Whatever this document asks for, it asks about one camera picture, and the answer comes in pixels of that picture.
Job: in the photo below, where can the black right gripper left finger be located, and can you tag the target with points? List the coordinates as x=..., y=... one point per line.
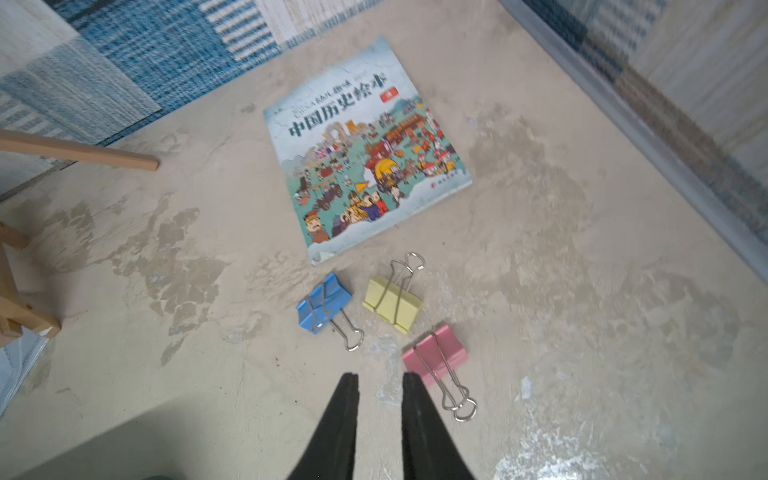
x=330, y=453

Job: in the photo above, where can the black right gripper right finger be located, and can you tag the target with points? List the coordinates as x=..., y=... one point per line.
x=428, y=451

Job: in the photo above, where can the yellow binder clip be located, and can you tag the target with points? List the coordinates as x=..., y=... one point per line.
x=389, y=296

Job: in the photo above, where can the Chinese history picture book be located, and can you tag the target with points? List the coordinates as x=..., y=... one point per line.
x=360, y=152

